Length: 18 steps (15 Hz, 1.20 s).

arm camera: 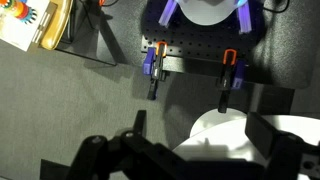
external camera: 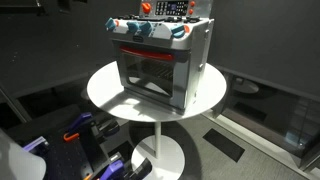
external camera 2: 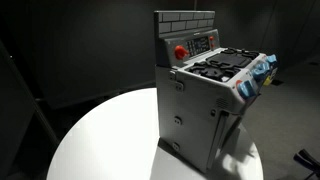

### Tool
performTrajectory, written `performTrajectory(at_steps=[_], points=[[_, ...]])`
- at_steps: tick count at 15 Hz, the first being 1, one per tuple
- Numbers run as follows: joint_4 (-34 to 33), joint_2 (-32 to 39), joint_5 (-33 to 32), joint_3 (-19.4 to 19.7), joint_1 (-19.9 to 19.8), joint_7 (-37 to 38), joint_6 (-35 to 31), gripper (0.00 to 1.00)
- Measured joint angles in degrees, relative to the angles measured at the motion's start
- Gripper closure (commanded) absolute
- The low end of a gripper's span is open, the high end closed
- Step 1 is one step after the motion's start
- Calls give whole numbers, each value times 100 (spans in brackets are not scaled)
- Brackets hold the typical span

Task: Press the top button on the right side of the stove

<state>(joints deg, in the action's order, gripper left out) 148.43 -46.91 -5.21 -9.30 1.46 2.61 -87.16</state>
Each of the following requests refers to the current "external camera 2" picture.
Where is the yellow stove part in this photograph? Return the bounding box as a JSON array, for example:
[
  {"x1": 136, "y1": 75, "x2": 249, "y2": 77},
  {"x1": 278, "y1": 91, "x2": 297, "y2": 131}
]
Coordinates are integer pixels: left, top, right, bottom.
[{"x1": 262, "y1": 75, "x2": 275, "y2": 87}]

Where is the black burner grate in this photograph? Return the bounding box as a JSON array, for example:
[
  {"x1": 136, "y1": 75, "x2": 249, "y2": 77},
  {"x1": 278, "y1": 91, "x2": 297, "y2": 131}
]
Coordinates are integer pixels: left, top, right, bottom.
[
  {"x1": 221, "y1": 47, "x2": 261, "y2": 62},
  {"x1": 187, "y1": 59, "x2": 242, "y2": 83}
]

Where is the large red knob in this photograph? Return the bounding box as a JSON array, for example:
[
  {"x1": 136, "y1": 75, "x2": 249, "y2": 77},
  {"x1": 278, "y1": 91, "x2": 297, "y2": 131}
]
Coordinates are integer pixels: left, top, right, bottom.
[{"x1": 173, "y1": 44, "x2": 190, "y2": 61}]

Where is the black keypad panel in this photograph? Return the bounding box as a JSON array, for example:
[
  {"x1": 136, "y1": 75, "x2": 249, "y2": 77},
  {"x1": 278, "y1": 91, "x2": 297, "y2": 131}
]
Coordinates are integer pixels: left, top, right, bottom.
[{"x1": 185, "y1": 35, "x2": 211, "y2": 57}]

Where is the blue stove knob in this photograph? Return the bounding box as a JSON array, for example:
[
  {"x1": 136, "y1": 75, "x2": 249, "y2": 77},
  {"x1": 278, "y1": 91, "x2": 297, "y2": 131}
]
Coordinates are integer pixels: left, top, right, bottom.
[
  {"x1": 266, "y1": 53, "x2": 279, "y2": 66},
  {"x1": 237, "y1": 79, "x2": 258, "y2": 100},
  {"x1": 252, "y1": 62, "x2": 271, "y2": 81}
]

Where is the grey toy stove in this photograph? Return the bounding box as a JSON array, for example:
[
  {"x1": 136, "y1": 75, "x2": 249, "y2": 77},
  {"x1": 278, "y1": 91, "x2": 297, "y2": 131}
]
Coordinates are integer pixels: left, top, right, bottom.
[{"x1": 153, "y1": 9, "x2": 279, "y2": 174}]

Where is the grey toy oven door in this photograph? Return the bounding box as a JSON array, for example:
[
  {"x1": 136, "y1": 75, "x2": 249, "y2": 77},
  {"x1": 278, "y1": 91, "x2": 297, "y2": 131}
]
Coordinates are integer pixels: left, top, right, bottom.
[{"x1": 206, "y1": 109, "x2": 243, "y2": 171}]

